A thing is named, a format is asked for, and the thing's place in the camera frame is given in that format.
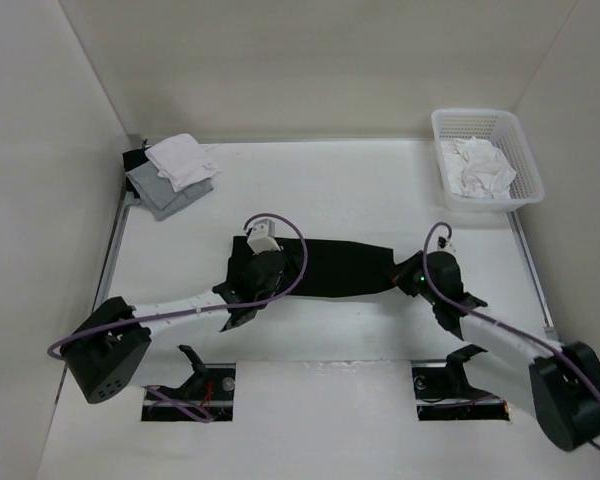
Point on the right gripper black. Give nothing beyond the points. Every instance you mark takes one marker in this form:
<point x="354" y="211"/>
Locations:
<point x="402" y="272"/>

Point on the black tank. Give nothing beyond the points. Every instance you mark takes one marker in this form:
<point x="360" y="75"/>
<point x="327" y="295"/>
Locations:
<point x="335" y="269"/>
<point x="131" y="160"/>

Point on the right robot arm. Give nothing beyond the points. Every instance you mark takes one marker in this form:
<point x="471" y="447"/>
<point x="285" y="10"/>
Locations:
<point x="558" y="384"/>

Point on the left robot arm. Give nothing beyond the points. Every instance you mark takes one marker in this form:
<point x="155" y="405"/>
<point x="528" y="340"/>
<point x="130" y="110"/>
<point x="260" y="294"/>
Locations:
<point x="152" y="344"/>

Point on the white tank top in basket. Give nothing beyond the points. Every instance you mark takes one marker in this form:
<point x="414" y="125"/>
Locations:
<point x="477" y="169"/>

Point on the folded grey tank top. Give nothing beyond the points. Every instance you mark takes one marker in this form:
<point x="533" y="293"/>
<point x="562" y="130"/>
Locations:
<point x="158" y="195"/>

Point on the folded white tank top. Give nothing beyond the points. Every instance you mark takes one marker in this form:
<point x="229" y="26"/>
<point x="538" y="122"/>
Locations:
<point x="182" y="161"/>

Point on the folded black tank top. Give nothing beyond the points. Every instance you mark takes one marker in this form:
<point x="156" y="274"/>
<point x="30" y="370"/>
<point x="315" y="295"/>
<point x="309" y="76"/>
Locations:
<point x="131" y="160"/>

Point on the white plastic laundry basket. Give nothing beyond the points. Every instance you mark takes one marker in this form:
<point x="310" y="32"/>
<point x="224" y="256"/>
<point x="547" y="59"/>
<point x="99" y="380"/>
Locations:
<point x="504" y="131"/>

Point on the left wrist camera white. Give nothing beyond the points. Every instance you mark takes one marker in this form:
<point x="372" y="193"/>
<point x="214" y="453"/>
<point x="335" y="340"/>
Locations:
<point x="260" y="237"/>

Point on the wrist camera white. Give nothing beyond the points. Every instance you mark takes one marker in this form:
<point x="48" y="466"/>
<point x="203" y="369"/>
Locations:
<point x="445" y="244"/>
<point x="260" y="237"/>

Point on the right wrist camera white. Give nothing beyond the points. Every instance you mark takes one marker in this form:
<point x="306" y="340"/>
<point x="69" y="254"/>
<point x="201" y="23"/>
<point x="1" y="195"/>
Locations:
<point x="445" y="244"/>

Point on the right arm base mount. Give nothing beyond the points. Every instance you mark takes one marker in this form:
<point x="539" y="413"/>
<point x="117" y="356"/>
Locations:
<point x="443" y="393"/>

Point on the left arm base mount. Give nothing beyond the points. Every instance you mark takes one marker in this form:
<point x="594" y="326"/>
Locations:
<point x="205" y="395"/>

